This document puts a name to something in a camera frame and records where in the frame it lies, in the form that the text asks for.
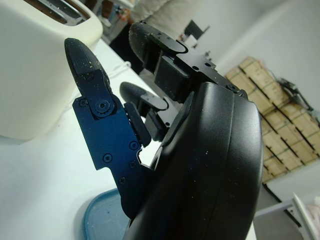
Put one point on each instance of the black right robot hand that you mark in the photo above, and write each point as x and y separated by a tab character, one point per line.
200	162

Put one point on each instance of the person in cream sweater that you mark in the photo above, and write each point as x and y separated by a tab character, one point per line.
155	10

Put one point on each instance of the white two-slot toaster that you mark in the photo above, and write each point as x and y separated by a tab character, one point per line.
37	75

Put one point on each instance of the blue plastic tray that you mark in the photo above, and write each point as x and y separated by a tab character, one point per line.
105	220

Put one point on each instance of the black metal trolley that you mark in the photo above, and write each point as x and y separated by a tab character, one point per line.
290	86

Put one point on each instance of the pink plastic bag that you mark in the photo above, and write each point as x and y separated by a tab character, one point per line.
314	212

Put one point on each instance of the black monitor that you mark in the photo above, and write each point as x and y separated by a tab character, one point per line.
196	28

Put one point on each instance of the white desk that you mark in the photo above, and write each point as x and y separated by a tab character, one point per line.
117	12

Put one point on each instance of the white metal table frame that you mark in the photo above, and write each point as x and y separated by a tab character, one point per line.
305	217

